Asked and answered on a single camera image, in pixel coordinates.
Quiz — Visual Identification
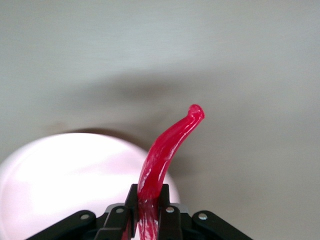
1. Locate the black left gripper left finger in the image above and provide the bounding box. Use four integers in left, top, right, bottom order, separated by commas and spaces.
96, 183, 140, 240

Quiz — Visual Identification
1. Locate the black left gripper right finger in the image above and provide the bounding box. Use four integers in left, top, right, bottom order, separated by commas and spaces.
156, 183, 185, 240

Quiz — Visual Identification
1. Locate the red chili pepper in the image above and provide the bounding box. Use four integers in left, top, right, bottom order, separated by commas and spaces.
136, 104, 206, 240

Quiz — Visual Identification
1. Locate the pink plate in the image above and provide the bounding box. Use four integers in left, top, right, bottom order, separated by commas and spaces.
0, 132, 181, 240

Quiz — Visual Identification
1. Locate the table cover sheet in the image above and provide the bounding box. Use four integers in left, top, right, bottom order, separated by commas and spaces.
0, 0, 320, 240

